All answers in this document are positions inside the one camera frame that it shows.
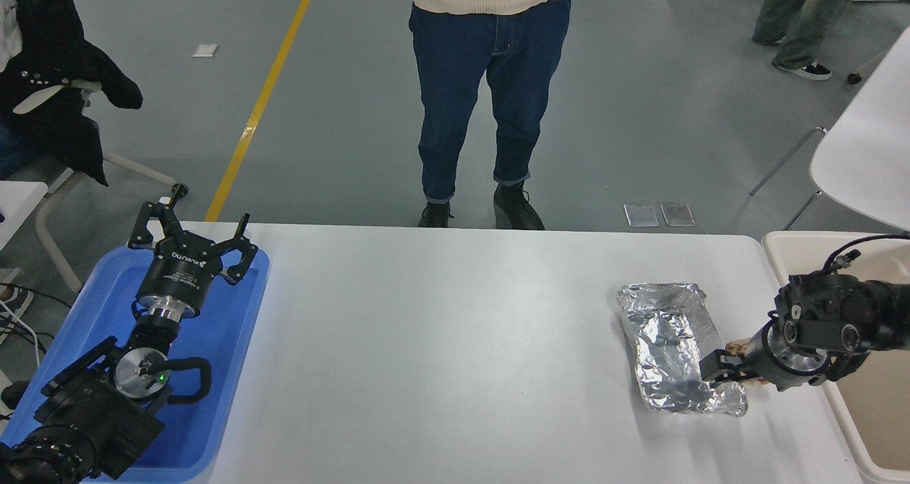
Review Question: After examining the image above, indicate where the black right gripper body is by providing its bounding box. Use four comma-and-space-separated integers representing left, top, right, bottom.
741, 321, 788, 392

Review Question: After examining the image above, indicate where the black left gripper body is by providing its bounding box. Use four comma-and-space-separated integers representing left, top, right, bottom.
136, 238, 228, 307

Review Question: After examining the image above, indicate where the foil plate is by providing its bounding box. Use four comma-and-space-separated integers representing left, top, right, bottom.
616, 282, 749, 417

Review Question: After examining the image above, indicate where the silver floor plate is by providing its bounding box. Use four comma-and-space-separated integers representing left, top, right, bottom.
623, 203, 661, 227
660, 202, 697, 227

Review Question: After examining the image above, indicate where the crumpled tan paper ball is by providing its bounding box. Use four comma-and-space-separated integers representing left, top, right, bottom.
724, 338, 774, 387

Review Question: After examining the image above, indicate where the blue plastic tray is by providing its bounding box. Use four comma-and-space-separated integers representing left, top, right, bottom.
0, 246, 271, 483

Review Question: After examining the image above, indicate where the large pale bin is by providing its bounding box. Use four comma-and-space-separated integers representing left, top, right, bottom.
762, 231, 910, 484

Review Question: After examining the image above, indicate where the small white table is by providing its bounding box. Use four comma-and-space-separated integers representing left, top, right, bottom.
0, 181, 49, 252

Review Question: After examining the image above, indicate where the seated person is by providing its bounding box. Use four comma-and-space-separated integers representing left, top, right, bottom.
0, 0, 144, 187

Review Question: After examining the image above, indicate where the standing person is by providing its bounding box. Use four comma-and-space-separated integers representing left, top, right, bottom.
409, 0, 579, 230

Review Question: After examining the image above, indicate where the wheeled office chair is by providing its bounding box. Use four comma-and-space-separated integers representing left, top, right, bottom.
846, 0, 910, 85

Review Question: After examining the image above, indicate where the pale frame chair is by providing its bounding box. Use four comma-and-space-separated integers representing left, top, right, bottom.
13, 79, 190, 294

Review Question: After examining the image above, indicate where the black cable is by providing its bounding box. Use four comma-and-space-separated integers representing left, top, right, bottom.
0, 282, 73, 357

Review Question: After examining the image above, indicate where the white cable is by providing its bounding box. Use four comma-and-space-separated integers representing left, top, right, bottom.
0, 299, 43, 368

